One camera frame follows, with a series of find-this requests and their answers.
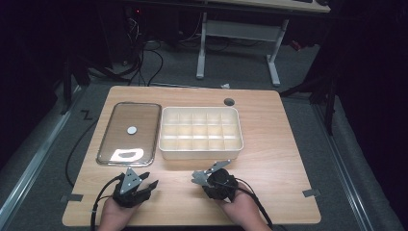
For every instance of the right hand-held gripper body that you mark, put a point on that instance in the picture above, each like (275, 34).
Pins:
(219, 187)

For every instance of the transparent plastic box lid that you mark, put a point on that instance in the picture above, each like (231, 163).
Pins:
(128, 144)

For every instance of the white paper scrap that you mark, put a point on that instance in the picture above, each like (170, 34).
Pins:
(225, 86)

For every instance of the gray tape piece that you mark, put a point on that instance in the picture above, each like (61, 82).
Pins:
(311, 192)
(72, 198)

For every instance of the white-framed desk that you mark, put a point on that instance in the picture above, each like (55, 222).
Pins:
(239, 31)

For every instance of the black metal stand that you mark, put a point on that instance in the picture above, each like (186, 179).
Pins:
(68, 86)
(327, 96)

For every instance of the white divided storage box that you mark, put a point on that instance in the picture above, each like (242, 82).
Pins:
(198, 155)

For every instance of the metal floor rail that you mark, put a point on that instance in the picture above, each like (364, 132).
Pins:
(32, 163)
(343, 173)

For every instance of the person's left hand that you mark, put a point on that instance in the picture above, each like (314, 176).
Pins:
(115, 216)

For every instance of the person's right hand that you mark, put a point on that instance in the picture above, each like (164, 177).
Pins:
(243, 215)

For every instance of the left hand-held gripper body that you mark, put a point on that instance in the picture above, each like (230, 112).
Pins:
(130, 183)

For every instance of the dark round table grommet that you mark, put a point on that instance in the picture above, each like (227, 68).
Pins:
(229, 102)

